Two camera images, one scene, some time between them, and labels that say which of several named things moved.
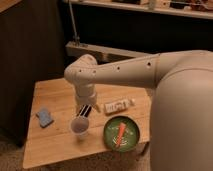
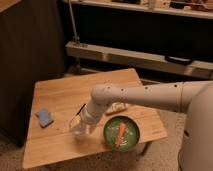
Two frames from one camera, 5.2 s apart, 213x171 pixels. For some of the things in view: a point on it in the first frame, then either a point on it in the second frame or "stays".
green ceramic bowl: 121,134 stays
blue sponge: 45,119 stays
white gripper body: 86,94 → 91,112
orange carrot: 121,133 stays
